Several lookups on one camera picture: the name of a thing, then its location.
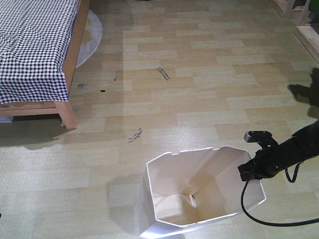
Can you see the wooden bed frame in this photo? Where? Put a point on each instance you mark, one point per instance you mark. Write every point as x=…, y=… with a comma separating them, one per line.
x=63, y=109

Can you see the round grey rug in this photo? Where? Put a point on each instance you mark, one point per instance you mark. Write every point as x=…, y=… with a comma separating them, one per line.
x=91, y=39

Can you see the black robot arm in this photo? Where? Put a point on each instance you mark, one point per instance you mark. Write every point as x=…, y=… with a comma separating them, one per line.
x=306, y=143

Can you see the black white checkered bedding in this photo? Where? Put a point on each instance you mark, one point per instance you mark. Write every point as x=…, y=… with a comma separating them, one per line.
x=34, y=39

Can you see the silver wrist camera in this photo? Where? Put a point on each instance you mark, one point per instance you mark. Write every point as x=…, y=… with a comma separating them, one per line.
x=256, y=136

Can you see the white plastic trash bin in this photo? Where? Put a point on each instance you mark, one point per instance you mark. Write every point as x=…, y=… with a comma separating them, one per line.
x=186, y=191

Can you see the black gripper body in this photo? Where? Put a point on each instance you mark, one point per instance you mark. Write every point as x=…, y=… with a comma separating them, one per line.
x=268, y=161

